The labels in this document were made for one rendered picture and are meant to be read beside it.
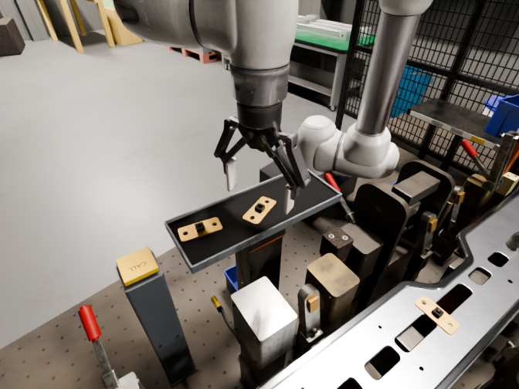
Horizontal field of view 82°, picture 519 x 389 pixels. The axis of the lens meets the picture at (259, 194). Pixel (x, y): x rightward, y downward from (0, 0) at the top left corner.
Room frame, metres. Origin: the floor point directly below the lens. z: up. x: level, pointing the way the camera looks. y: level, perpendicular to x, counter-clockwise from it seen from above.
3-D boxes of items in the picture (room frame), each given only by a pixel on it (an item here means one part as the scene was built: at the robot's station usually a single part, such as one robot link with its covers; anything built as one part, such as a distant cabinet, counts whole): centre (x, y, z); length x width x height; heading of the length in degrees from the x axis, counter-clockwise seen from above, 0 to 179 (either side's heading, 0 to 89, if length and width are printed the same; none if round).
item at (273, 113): (0.48, 0.00, 1.36); 0.08 x 0.07 x 0.09; 58
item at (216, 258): (0.48, 0.00, 1.16); 0.37 x 0.14 x 0.02; 123
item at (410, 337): (0.28, -0.31, 0.84); 0.12 x 0.05 x 0.29; 33
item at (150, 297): (0.34, 0.22, 0.92); 0.08 x 0.08 x 0.44; 33
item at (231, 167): (0.51, 0.06, 1.23); 0.03 x 0.01 x 0.07; 148
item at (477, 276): (0.43, -0.52, 0.84); 0.12 x 0.05 x 0.29; 33
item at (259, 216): (0.48, 0.00, 1.17); 0.08 x 0.04 x 0.01; 148
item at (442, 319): (0.33, -0.37, 1.01); 0.08 x 0.04 x 0.01; 33
